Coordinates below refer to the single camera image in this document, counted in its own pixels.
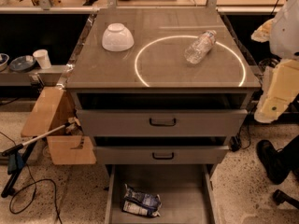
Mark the blue grey plate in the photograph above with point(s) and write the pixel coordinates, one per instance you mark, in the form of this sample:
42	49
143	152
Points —
22	64

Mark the grey top drawer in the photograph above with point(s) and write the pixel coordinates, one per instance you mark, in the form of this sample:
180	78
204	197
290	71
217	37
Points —
165	115

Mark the grey bowl at edge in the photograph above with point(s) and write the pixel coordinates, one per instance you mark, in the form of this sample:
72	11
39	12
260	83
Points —
3	61

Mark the reacher grabber tool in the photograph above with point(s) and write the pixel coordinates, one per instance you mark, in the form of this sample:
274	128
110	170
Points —
18	155

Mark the grey drawer cabinet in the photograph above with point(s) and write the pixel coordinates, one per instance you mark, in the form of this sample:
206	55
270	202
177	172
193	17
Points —
155	64

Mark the grey middle drawer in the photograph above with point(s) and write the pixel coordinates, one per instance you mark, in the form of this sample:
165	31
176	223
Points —
159	150

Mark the grey open bottom drawer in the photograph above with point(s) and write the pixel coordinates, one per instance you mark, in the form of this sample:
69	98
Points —
185	192

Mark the blue chip bag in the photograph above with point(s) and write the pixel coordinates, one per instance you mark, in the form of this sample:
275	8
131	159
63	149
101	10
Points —
140	203

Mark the black shoe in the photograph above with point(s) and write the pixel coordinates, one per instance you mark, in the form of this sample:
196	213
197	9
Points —
275	169

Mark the grey side shelf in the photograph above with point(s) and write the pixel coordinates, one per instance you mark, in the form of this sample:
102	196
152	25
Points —
48	77

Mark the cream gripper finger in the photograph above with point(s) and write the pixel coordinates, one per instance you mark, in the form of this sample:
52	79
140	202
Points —
280	88
262	34

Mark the clear plastic water bottle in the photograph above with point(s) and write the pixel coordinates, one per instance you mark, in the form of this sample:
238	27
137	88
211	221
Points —
202	45

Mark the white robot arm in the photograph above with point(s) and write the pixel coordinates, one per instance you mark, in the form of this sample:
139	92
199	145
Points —
284	37

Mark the white paper cup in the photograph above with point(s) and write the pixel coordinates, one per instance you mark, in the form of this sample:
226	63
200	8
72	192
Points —
42	58

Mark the white upturned bowl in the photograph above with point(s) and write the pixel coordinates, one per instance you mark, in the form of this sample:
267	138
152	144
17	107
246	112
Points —
117	37

